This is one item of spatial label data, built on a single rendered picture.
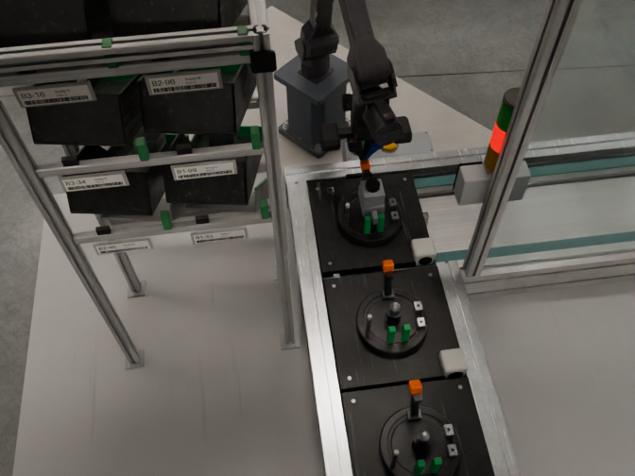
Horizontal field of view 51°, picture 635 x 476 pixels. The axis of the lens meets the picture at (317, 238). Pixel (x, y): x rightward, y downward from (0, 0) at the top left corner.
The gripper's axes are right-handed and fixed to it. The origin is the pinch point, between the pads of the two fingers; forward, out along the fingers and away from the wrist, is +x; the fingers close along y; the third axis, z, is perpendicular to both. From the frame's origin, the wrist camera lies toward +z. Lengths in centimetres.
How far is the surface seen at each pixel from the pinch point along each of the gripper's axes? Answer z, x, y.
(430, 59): 145, 110, -63
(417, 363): -44.4, 11.0, -3.3
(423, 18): 176, 111, -66
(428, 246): -19.9, 9.2, -10.8
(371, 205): -12.6, 2.8, 0.3
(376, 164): 6.0, 12.8, -4.8
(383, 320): -35.7, 9.1, 1.7
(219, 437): -50, 22, 36
